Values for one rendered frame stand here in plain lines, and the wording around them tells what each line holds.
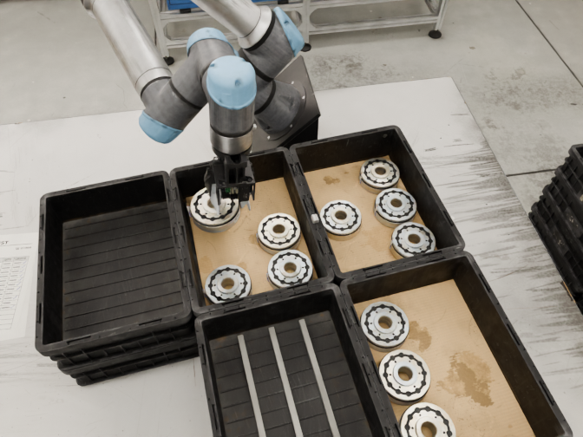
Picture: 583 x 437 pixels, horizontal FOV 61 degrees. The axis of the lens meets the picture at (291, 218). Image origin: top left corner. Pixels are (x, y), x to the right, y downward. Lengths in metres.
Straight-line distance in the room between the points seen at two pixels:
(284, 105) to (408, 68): 1.78
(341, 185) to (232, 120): 0.56
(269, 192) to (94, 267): 0.46
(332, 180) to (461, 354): 0.53
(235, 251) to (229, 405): 0.35
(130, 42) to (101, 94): 2.02
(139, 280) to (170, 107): 0.45
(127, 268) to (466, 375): 0.78
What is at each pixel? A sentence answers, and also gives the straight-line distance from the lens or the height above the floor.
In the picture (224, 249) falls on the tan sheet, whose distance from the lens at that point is 1.19.
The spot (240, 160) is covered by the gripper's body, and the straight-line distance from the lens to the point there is 0.86.
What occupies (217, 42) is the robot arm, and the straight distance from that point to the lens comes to 0.88.
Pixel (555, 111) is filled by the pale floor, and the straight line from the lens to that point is 3.09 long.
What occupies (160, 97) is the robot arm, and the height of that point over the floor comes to 1.25.
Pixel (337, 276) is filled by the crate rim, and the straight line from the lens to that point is 1.03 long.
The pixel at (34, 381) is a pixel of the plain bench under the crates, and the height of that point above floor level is 0.70.
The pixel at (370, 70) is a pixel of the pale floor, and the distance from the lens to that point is 3.03.
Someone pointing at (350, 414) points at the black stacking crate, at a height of 0.83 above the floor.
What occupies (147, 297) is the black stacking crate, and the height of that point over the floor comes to 0.83.
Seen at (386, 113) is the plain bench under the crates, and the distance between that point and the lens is 1.71.
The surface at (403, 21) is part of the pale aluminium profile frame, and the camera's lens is 3.23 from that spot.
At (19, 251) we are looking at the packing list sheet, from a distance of 1.51.
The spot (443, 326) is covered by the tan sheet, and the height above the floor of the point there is 0.83.
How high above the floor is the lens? 1.83
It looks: 54 degrees down
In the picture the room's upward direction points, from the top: straight up
